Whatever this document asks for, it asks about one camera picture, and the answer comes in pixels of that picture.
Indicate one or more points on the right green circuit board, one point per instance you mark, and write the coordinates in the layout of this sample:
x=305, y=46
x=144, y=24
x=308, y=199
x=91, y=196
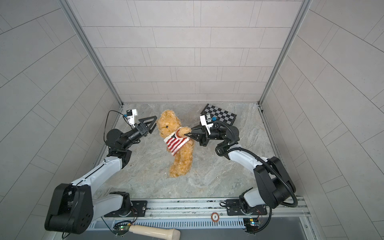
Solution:
x=251, y=225

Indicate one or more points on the folded black chess board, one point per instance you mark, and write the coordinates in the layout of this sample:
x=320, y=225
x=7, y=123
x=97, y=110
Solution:
x=219, y=113

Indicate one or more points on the tan plush teddy bear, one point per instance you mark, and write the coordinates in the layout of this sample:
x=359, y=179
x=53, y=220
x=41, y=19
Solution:
x=167, y=124

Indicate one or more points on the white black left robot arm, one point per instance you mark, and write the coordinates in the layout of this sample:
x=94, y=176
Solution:
x=72, y=207

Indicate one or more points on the aluminium corner frame post right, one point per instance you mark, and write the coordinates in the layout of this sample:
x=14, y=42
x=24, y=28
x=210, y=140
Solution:
x=290, y=39

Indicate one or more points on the aluminium front rail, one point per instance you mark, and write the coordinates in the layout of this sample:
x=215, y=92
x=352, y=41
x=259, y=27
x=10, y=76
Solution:
x=192, y=217

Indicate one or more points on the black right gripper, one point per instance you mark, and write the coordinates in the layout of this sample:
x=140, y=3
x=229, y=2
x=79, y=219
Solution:
x=202, y=136

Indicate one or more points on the left green circuit board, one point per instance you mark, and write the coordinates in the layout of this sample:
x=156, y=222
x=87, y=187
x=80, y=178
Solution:
x=122, y=227

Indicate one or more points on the aluminium corner frame post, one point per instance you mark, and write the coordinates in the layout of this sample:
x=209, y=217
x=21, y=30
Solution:
x=290, y=39
x=68, y=12

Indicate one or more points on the red white striped knit sweater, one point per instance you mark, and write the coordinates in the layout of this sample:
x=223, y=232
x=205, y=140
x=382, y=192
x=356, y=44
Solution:
x=174, y=142

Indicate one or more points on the red white poker chip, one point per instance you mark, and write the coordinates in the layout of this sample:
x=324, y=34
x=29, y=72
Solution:
x=215, y=217

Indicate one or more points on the green circuit board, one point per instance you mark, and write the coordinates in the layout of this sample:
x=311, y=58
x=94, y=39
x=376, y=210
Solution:
x=122, y=227
x=251, y=225

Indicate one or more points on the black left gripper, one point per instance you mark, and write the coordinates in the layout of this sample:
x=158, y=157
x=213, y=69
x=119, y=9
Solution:
x=143, y=130

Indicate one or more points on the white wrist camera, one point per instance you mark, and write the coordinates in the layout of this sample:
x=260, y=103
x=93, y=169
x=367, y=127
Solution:
x=130, y=117
x=207, y=121

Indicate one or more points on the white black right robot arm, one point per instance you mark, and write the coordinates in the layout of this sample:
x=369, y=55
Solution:
x=274, y=185

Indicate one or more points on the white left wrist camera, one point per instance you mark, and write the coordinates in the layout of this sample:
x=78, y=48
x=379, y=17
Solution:
x=130, y=117

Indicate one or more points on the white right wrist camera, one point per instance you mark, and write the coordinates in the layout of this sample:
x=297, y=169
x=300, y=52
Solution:
x=207, y=121

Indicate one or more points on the aluminium corner frame post left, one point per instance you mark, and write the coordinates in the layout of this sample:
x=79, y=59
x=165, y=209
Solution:
x=68, y=12

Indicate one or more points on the beige wooden handle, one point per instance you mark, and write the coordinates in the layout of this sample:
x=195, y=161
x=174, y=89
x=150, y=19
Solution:
x=164, y=234

